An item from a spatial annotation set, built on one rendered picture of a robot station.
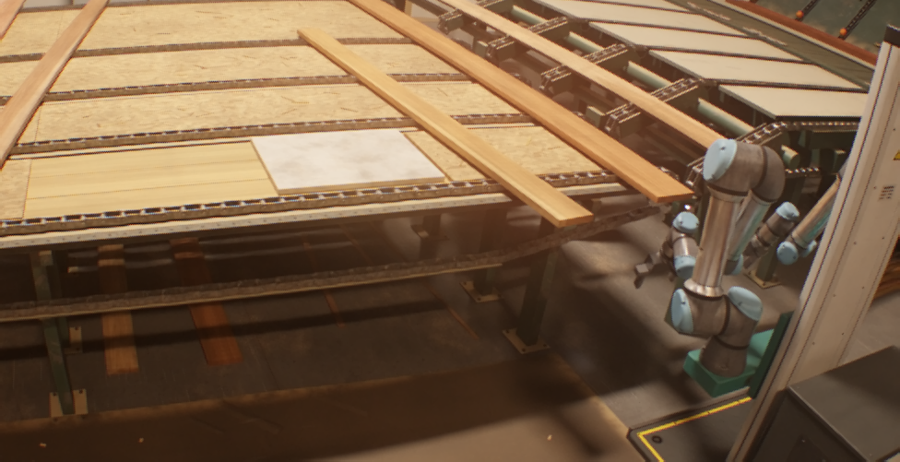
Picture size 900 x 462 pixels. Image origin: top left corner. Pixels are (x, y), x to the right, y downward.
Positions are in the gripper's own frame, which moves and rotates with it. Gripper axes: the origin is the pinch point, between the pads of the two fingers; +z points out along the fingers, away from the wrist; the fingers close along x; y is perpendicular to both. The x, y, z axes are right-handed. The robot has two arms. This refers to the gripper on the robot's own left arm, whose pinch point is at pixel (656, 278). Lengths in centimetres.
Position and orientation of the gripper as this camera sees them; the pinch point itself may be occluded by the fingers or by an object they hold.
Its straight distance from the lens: 248.1
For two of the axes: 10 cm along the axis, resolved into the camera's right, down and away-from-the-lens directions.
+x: -9.6, 1.1, -2.6
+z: -1.3, 6.3, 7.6
